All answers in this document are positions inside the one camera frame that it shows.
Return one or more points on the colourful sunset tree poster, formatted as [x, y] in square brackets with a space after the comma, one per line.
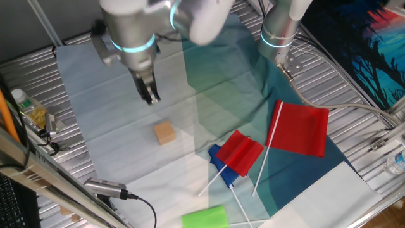
[364, 50]

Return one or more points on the silver depth camera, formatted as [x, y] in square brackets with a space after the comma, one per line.
[106, 187]

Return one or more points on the clear water bottle blue label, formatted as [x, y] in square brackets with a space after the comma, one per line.
[396, 163]

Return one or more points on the small red flag white stick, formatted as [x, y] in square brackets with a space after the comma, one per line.
[240, 152]

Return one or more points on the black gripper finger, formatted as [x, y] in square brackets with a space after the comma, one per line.
[147, 96]
[155, 92]

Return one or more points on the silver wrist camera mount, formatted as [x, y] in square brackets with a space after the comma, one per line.
[102, 47]

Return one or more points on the orange pole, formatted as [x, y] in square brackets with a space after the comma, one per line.
[6, 118]

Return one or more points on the large red flag white stick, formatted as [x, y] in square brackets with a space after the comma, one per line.
[299, 128]

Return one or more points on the small wooden cube block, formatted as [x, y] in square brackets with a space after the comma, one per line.
[164, 133]

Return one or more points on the aluminium frame beam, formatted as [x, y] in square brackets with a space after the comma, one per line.
[47, 187]

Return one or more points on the thin aluminium pole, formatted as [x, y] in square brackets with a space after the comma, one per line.
[46, 23]

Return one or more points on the blue teal patterned tablecloth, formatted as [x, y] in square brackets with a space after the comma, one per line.
[110, 149]

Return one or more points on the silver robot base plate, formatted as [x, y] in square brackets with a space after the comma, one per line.
[292, 63]

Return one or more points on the blue flag with white stick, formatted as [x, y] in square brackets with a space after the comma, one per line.
[228, 177]

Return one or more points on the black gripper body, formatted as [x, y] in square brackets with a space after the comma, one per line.
[143, 77]

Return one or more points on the small silver clamp device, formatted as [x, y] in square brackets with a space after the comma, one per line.
[50, 123]

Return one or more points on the aluminium corner bracket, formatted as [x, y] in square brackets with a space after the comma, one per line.
[387, 137]

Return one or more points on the green flag with white stick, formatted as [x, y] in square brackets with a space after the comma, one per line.
[205, 218]

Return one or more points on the black keyboard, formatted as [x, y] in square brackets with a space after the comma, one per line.
[12, 206]

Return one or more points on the plastic bottle with green label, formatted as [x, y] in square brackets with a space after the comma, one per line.
[30, 107]

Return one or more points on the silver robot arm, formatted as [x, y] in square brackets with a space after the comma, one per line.
[136, 25]

